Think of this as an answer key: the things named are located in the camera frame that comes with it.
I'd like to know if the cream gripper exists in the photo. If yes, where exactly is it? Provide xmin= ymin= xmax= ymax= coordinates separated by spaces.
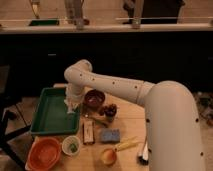
xmin=65 ymin=84 xmax=85 ymax=106

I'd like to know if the light blue towel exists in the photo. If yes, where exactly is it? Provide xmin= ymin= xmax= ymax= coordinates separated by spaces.
xmin=64 ymin=99 xmax=77 ymax=114

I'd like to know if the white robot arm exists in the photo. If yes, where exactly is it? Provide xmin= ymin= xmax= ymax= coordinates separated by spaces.
xmin=64 ymin=60 xmax=206 ymax=171

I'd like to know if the green plastic tray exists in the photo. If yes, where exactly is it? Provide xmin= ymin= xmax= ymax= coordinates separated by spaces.
xmin=30 ymin=87 xmax=80 ymax=135

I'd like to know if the dark green background tray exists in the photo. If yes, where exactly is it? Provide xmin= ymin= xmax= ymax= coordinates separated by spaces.
xmin=29 ymin=19 xmax=59 ymax=26

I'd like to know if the dark red bowl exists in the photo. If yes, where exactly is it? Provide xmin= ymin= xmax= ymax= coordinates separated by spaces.
xmin=84 ymin=89 xmax=105 ymax=109

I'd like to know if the wooden rectangular block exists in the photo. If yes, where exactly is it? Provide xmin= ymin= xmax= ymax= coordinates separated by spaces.
xmin=83 ymin=120 xmax=95 ymax=144

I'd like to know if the bunch of dark grapes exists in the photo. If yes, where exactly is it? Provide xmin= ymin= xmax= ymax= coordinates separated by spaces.
xmin=98 ymin=104 xmax=117 ymax=117

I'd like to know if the small white cup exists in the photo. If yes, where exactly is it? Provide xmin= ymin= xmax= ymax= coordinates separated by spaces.
xmin=62 ymin=136 xmax=81 ymax=156

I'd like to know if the blue sponge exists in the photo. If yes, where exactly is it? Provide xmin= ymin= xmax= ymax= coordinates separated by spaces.
xmin=99 ymin=129 xmax=120 ymax=143

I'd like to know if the orange bowl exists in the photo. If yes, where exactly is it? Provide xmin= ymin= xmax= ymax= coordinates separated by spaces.
xmin=27 ymin=137 xmax=61 ymax=171

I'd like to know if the black chair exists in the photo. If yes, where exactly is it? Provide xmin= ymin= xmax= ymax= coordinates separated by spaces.
xmin=0 ymin=64 xmax=32 ymax=168

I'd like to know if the black white dish brush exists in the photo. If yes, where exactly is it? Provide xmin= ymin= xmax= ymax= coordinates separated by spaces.
xmin=137 ymin=143 xmax=149 ymax=166

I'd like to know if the wooden handled spoon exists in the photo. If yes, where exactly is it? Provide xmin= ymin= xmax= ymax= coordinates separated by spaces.
xmin=84 ymin=114 xmax=108 ymax=128

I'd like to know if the yellow handled orange scoop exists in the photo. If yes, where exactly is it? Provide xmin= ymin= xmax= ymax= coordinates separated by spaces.
xmin=100 ymin=137 xmax=140 ymax=166

